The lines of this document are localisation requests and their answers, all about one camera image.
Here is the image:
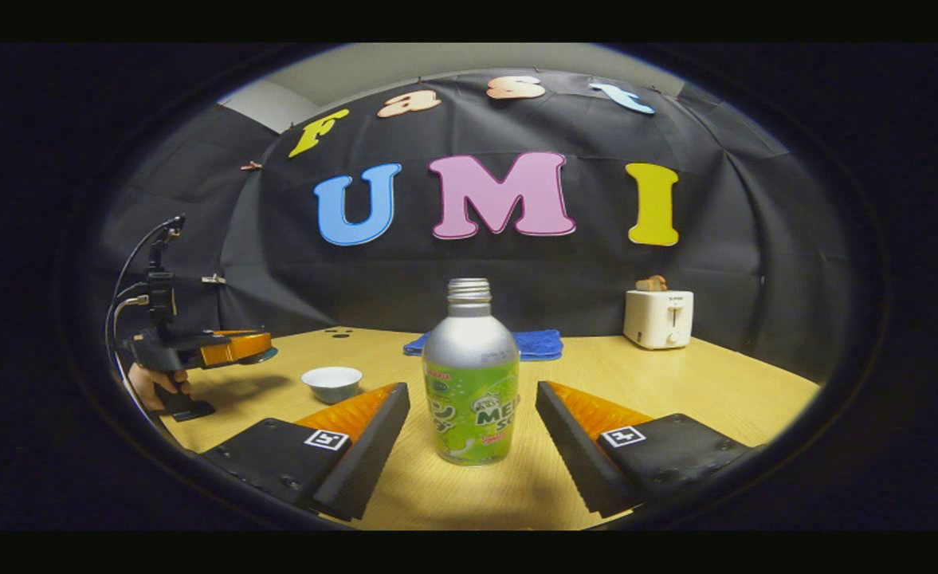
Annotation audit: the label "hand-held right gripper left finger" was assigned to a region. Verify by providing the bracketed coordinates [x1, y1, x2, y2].
[200, 383, 411, 523]

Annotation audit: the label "silver green label water bottle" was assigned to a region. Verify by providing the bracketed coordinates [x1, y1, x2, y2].
[422, 278, 520, 467]

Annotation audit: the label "blue folded cloth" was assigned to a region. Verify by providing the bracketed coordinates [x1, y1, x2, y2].
[403, 329, 563, 362]

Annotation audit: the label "white toaster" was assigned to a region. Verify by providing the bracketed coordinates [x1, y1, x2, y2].
[623, 290, 694, 350]

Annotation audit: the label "black cable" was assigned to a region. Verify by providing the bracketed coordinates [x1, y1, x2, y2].
[105, 217, 179, 375]

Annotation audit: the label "blue ceramic teacup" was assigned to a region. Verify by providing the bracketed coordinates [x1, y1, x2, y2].
[301, 367, 363, 404]

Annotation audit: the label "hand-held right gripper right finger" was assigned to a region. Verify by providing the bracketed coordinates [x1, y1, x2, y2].
[535, 380, 772, 519]

